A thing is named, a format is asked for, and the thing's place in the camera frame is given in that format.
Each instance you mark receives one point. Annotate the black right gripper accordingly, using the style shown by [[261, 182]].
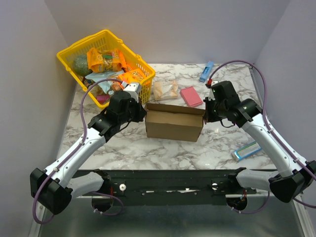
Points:
[[208, 112]]

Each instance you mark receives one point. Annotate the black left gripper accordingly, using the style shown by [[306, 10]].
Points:
[[141, 112]]

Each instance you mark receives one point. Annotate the brown cardboard box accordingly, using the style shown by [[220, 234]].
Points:
[[173, 122]]

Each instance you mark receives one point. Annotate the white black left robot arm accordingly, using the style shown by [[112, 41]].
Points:
[[55, 186]]

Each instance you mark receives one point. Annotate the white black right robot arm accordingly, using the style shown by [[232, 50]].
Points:
[[293, 173]]

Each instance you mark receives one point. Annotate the pink flat box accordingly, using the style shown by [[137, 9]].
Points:
[[191, 97]]

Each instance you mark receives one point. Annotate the pink small box in basket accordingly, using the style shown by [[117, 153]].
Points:
[[103, 99]]

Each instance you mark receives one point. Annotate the orange cracker box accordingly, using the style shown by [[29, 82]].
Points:
[[135, 75]]

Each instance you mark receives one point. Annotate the blue narrow box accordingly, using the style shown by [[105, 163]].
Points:
[[206, 72]]

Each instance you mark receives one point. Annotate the blue white toothpaste box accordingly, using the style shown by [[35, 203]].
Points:
[[246, 151]]

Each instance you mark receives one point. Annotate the beige tissue pack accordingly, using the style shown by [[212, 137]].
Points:
[[164, 90]]

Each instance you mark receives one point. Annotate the light blue bread bag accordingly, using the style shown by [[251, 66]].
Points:
[[108, 87]]

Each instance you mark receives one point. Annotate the orange snack bag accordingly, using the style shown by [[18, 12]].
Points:
[[106, 60]]

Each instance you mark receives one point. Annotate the green round vegetable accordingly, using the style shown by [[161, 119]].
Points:
[[80, 65]]

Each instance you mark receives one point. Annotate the yellow plastic shopping basket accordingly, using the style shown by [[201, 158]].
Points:
[[106, 40]]

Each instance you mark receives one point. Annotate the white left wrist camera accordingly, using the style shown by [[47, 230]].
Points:
[[133, 89]]

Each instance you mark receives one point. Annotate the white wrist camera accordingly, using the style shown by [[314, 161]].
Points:
[[133, 89], [211, 83]]

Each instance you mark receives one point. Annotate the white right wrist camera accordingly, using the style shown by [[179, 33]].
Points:
[[211, 83]]

